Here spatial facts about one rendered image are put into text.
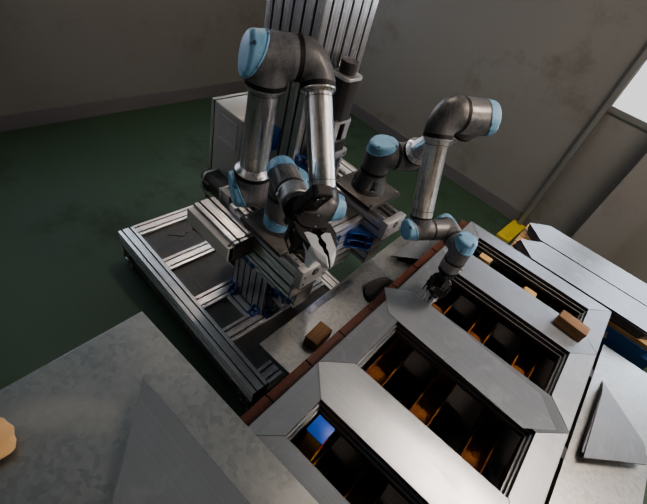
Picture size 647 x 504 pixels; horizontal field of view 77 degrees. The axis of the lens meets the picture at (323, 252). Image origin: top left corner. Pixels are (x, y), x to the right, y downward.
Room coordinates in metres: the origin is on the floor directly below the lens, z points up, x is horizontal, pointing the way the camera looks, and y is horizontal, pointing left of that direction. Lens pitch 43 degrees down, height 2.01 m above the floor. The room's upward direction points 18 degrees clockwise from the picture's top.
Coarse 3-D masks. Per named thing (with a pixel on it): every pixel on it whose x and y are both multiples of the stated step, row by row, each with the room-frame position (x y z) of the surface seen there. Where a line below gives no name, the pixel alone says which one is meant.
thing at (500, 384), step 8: (496, 368) 0.94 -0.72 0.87; (504, 368) 0.95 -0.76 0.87; (496, 376) 0.90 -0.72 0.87; (504, 376) 0.92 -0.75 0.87; (512, 376) 0.93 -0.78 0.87; (488, 384) 0.86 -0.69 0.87; (496, 384) 0.87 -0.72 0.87; (504, 384) 0.88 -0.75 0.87; (512, 384) 0.89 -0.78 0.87; (488, 392) 0.83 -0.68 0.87; (496, 392) 0.84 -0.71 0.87; (504, 392) 0.85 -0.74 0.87; (496, 400) 0.81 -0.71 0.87; (504, 400) 0.82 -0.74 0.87
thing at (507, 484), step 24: (480, 240) 1.69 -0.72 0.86; (504, 264) 1.60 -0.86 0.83; (552, 288) 1.50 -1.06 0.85; (504, 312) 1.26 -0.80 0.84; (576, 312) 1.43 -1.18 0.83; (384, 336) 0.93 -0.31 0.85; (408, 336) 0.97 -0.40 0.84; (528, 336) 1.19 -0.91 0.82; (360, 360) 0.80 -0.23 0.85; (432, 360) 0.91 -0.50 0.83; (552, 384) 0.96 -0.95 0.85; (312, 408) 0.58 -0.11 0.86; (552, 408) 0.85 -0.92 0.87; (528, 432) 0.74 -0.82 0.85; (552, 432) 0.76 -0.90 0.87; (504, 480) 0.57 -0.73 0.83
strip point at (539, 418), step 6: (540, 396) 0.88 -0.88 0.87; (540, 402) 0.86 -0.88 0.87; (534, 408) 0.82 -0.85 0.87; (540, 408) 0.83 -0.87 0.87; (546, 408) 0.84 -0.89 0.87; (534, 414) 0.80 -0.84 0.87; (540, 414) 0.81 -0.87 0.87; (546, 414) 0.82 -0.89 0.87; (528, 420) 0.77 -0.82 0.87; (534, 420) 0.78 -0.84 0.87; (540, 420) 0.79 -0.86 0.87; (546, 420) 0.79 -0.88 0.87; (522, 426) 0.74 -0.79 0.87; (528, 426) 0.75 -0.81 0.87; (534, 426) 0.76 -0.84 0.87; (540, 426) 0.76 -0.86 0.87; (546, 426) 0.77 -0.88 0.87; (552, 426) 0.78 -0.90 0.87
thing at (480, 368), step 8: (480, 352) 0.99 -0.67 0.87; (488, 352) 1.00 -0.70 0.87; (472, 360) 0.94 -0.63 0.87; (480, 360) 0.95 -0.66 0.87; (488, 360) 0.96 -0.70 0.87; (496, 360) 0.97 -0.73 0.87; (472, 368) 0.90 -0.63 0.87; (480, 368) 0.92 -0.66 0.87; (488, 368) 0.93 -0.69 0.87; (464, 376) 0.86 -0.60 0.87; (472, 376) 0.87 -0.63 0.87; (480, 376) 0.88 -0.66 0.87; (488, 376) 0.89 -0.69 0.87; (472, 384) 0.84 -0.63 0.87; (480, 384) 0.85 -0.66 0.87
